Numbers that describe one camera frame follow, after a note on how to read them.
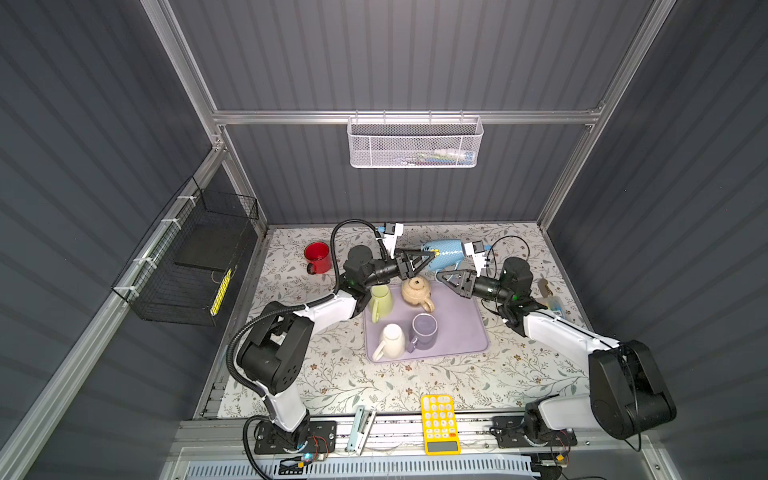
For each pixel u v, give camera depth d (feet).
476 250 2.42
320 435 2.42
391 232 2.38
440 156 2.99
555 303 3.17
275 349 1.58
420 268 2.42
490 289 2.33
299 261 3.59
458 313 3.17
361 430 2.41
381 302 2.92
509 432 2.41
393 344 2.65
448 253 2.43
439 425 2.42
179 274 2.40
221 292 2.25
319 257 3.30
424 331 2.72
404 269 2.32
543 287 3.28
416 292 2.99
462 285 2.39
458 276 2.45
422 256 2.50
